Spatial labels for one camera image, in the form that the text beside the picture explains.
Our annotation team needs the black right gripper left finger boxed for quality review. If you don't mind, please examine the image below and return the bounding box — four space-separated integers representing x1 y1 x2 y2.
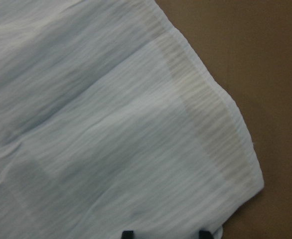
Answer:
121 231 135 239

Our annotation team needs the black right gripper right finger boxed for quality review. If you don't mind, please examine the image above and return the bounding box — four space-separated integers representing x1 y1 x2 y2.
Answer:
198 230 212 239

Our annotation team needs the light blue button-up shirt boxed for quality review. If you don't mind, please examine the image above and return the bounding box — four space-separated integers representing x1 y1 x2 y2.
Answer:
0 0 264 239

